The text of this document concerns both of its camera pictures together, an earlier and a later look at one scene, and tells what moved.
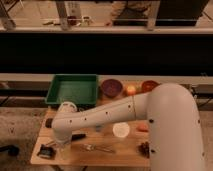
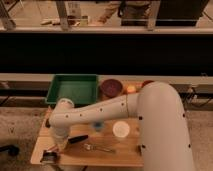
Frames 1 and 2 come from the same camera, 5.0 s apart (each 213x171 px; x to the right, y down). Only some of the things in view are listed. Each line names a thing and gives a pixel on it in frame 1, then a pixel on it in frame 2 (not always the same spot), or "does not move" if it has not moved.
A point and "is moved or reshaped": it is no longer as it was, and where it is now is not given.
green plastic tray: x=79 y=88 does not move
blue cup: x=98 y=128 does not move
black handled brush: x=48 y=151 is moved or reshaped
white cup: x=121 y=129 does not move
